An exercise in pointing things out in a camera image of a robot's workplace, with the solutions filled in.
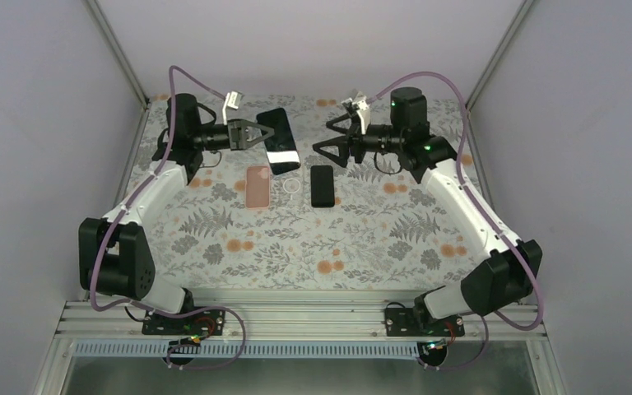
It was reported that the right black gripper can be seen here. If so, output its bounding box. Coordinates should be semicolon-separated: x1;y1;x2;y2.
312;114;403;168

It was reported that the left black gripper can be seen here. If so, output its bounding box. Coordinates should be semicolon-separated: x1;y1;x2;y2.
193;119;274;151

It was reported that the black phone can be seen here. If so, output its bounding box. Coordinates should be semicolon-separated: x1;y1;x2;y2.
256;108;301;175
310;165;335;208

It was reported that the pink phone case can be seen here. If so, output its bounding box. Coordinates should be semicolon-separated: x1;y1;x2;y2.
244;165;271;210

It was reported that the clear phone case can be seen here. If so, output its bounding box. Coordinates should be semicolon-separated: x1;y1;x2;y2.
276;167;304;209

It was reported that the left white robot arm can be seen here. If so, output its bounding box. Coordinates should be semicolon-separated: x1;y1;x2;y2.
78;93;274;333

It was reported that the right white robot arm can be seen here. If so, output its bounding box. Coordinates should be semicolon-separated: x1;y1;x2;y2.
313;87;542;335

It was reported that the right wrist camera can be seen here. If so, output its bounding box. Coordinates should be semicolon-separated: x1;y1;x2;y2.
341;91;371;135

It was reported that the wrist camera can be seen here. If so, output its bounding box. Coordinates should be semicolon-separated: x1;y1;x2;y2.
341;91;371;135
221;91;244;125

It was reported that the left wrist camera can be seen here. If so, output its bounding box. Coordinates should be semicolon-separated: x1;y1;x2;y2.
221;91;244;125

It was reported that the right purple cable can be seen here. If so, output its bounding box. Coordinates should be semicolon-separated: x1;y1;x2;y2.
367;71;546;332

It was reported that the purple cable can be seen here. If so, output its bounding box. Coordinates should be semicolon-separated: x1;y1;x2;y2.
87;65;227;313
367;71;546;332

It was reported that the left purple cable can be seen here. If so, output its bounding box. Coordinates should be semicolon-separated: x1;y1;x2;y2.
87;65;227;313

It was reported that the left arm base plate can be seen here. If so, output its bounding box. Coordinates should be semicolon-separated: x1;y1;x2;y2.
142;309;225;337

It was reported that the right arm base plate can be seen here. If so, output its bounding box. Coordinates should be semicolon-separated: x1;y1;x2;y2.
383;302;465;337

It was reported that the grey slotted cable duct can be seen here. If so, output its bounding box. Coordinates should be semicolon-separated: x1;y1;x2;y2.
72;339;418;360

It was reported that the aluminium mounting rail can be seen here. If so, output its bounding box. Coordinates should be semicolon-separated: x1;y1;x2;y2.
53;287;548;342

